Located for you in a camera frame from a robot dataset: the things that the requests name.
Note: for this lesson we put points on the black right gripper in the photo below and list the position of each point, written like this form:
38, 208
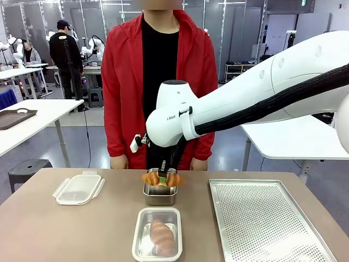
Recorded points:
167, 157

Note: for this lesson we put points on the golden croissant bread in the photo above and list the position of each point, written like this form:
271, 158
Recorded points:
152, 178

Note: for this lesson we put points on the clear plastic lid with clips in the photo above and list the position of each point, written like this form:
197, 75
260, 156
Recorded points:
79, 188
156, 215

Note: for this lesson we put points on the brown croissant bread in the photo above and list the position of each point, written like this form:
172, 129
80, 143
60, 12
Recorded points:
162, 236

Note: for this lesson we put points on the person's right forearm red sleeve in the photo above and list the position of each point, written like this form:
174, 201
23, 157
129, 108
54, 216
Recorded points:
115, 133

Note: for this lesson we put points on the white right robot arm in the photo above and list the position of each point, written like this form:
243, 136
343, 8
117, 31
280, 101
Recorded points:
245, 92

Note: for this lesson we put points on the person's left forearm red sleeve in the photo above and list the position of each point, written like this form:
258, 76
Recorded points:
203, 148

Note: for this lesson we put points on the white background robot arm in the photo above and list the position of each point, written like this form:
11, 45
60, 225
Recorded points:
94, 47
16, 50

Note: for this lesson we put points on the small steel container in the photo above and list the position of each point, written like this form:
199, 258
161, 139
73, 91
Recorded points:
159, 195

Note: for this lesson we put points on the person's left hand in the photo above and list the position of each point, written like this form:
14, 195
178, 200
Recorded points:
199, 165

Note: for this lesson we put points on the person's right hand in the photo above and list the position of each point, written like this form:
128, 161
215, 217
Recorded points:
119, 163

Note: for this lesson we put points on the person in red jacket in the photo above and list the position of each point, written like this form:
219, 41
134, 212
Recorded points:
128, 90

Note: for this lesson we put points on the grey step stool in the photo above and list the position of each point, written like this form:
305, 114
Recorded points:
95, 97

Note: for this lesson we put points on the perforated metal baking tray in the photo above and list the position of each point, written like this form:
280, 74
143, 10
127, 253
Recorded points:
270, 221

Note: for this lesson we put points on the white shoe rack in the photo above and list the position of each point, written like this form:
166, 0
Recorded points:
237, 71

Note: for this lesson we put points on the white side table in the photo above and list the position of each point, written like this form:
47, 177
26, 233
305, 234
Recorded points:
294, 139
41, 120

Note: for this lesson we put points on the black tripod stand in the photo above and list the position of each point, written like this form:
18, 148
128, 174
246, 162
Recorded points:
71, 71

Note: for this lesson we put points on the black plastic stool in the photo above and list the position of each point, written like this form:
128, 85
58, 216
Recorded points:
27, 170

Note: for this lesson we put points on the black bags pile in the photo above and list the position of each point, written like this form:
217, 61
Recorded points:
265, 58

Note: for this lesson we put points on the man in black clothes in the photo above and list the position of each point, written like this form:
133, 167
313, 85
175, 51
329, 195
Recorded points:
65, 60

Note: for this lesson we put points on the brown serving tray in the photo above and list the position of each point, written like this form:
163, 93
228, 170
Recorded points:
15, 118

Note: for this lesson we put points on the white background desk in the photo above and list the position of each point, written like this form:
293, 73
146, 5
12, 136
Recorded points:
21, 79

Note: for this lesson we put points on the blue chair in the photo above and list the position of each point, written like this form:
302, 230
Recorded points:
7, 99

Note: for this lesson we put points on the seated person in grey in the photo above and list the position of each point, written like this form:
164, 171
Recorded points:
31, 54

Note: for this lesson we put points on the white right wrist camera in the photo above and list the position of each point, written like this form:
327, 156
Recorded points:
135, 144

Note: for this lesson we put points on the black camera pole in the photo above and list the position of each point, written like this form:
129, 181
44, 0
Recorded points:
290, 41

